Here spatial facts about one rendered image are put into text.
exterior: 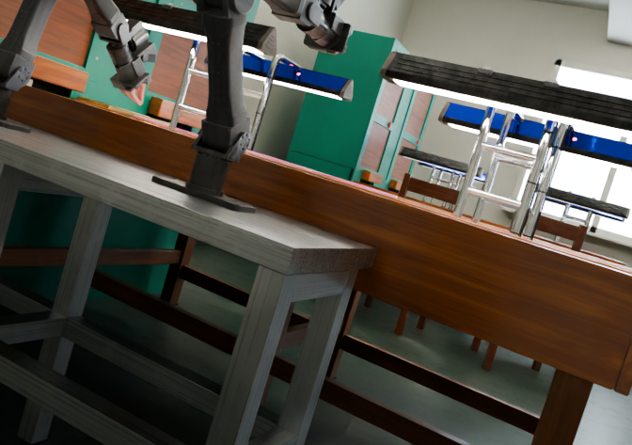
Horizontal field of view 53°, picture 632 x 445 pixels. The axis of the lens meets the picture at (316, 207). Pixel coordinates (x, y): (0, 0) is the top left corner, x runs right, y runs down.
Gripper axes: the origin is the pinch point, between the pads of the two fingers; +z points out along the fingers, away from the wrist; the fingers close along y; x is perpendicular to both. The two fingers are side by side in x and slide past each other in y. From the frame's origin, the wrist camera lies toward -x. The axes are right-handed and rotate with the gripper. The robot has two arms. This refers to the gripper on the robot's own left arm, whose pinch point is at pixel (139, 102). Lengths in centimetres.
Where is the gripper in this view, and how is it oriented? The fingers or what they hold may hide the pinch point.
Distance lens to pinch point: 195.6
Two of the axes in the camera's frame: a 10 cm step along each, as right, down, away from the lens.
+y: -8.5, -2.9, 4.3
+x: -5.0, 6.7, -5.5
